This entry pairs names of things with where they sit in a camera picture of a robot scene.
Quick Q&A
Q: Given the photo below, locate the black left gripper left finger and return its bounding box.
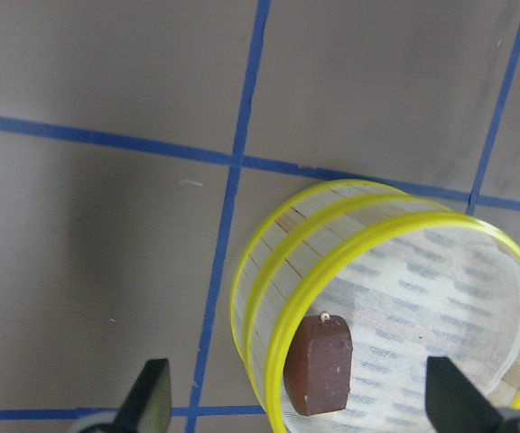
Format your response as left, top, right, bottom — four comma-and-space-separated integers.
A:
112, 359, 172, 433

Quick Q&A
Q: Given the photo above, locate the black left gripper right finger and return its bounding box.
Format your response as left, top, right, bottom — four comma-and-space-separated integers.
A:
424, 356, 504, 433

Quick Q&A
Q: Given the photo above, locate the yellow rimmed steamer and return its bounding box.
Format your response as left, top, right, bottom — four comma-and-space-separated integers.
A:
231, 190, 520, 432

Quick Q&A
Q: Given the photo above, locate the brown bun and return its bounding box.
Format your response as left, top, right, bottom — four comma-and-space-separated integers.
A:
283, 311, 353, 417

